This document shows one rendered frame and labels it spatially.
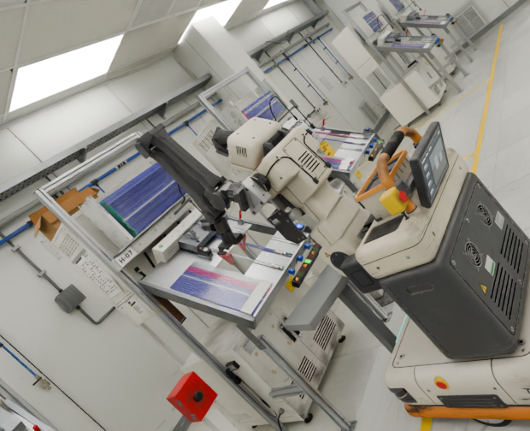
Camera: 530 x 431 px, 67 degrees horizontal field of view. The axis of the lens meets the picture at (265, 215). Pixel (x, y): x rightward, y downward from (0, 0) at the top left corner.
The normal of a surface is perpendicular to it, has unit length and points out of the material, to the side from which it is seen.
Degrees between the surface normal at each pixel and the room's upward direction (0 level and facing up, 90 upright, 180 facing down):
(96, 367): 90
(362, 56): 90
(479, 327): 90
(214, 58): 90
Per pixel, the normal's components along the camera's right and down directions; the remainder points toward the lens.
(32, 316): 0.57, -0.43
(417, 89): -0.45, 0.55
